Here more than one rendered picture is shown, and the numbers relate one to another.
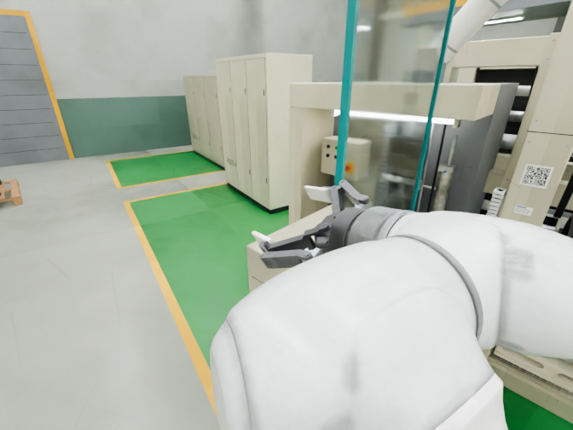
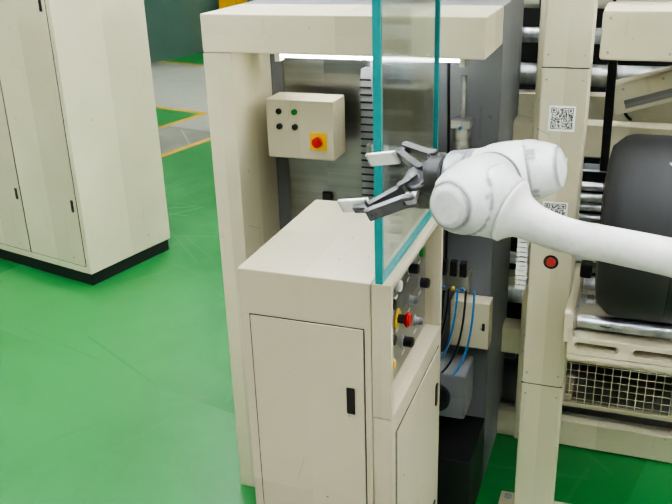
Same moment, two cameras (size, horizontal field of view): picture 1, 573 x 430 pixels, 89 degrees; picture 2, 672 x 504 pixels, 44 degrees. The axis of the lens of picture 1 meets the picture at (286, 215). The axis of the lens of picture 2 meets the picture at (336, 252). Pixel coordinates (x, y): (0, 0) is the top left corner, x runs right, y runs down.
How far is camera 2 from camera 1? 1.15 m
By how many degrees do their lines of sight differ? 21
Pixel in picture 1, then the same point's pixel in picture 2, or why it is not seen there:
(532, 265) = (534, 153)
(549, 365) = (623, 345)
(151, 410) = not seen: outside the picture
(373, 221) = (457, 157)
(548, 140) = (564, 75)
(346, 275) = (474, 161)
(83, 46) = not seen: outside the picture
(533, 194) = (564, 141)
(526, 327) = (537, 178)
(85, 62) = not seen: outside the picture
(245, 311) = (448, 177)
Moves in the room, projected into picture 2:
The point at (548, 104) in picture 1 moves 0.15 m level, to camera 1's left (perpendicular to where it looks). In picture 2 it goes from (555, 35) to (510, 40)
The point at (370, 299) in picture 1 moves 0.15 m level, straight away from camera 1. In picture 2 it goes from (485, 166) to (465, 141)
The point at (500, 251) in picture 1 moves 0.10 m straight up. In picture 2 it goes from (523, 151) to (526, 90)
